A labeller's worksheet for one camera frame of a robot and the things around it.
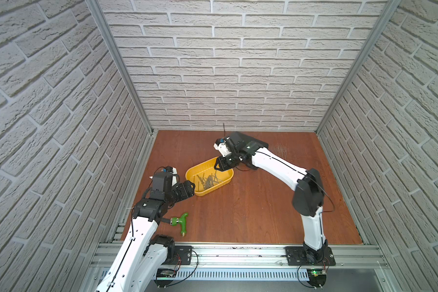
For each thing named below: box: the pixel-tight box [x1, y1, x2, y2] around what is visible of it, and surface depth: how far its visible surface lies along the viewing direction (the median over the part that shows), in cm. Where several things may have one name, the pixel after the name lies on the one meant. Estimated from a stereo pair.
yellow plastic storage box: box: [184, 156, 235, 196], surface depth 99 cm
